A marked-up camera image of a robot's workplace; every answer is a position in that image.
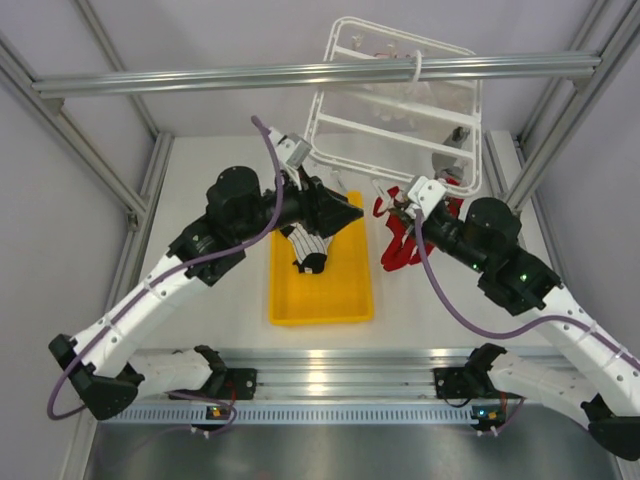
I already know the grey sock on hanger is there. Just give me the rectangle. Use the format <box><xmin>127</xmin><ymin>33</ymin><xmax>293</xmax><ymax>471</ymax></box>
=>
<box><xmin>430</xmin><ymin>127</ymin><xmax>471</xmax><ymax>179</ymax></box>

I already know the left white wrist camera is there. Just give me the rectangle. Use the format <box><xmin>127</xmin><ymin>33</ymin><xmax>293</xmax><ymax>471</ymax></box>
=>
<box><xmin>269</xmin><ymin>129</ymin><xmax>311</xmax><ymax>170</ymax></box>

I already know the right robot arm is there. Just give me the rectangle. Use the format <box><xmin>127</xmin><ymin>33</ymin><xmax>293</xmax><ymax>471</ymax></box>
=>
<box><xmin>408</xmin><ymin>197</ymin><xmax>639</xmax><ymax>461</ymax></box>

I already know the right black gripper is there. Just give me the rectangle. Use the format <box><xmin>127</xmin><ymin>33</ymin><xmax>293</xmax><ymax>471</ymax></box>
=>
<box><xmin>391</xmin><ymin>201</ymin><xmax>489</xmax><ymax>273</ymax></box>

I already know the aluminium top crossbar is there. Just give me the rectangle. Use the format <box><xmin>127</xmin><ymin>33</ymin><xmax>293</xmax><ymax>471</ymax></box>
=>
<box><xmin>32</xmin><ymin>51</ymin><xmax>602</xmax><ymax>98</ymax></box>

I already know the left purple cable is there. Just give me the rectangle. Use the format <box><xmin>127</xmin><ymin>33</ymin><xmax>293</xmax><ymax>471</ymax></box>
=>
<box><xmin>47</xmin><ymin>115</ymin><xmax>289</xmax><ymax>420</ymax></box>

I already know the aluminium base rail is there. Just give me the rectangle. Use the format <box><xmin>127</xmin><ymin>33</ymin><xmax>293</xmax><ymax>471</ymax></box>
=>
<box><xmin>124</xmin><ymin>347</ymin><xmax>626</xmax><ymax>426</ymax></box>

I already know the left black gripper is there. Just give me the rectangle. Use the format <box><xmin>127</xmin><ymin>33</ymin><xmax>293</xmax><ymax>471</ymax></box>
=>
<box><xmin>235</xmin><ymin>164</ymin><xmax>362</xmax><ymax>242</ymax></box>

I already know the purple cable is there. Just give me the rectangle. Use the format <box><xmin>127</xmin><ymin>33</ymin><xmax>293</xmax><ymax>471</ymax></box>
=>
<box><xmin>414</xmin><ymin>209</ymin><xmax>640</xmax><ymax>374</ymax></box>
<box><xmin>47</xmin><ymin>115</ymin><xmax>289</xmax><ymax>420</ymax></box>

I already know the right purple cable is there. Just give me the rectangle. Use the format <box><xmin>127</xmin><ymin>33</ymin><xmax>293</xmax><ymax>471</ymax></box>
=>
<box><xmin>414</xmin><ymin>209</ymin><xmax>640</xmax><ymax>374</ymax></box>

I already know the striped black white sock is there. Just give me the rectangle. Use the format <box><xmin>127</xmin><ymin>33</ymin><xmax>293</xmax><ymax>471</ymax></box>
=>
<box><xmin>280</xmin><ymin>223</ymin><xmax>333</xmax><ymax>275</ymax></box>

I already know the white plastic clip hanger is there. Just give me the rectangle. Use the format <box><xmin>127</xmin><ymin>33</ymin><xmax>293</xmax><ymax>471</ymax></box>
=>
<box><xmin>304</xmin><ymin>16</ymin><xmax>482</xmax><ymax>197</ymax></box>

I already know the yellow plastic tray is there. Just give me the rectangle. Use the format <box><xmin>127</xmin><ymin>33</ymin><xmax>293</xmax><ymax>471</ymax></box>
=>
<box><xmin>268</xmin><ymin>218</ymin><xmax>374</xmax><ymax>327</ymax></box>

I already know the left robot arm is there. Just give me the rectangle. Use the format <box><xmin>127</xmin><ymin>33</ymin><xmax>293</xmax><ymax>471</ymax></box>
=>
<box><xmin>49</xmin><ymin>166</ymin><xmax>364</xmax><ymax>420</ymax></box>

